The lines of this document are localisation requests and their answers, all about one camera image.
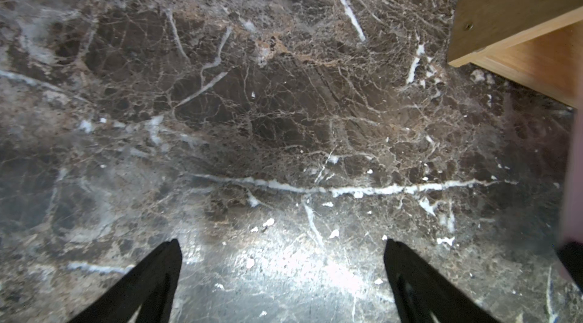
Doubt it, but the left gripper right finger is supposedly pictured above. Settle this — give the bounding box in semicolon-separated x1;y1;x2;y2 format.
384;240;497;322

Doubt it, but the wooden three-tier shelf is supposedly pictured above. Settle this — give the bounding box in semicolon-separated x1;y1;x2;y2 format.
447;0;582;107

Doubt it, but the pink pencil case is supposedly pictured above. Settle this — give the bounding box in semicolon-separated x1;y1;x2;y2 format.
559;108;582;247

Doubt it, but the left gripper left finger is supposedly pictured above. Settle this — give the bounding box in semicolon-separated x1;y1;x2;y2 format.
71;239;182;322

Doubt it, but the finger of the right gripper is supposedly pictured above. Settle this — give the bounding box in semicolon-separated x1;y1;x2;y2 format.
557;241;582;291

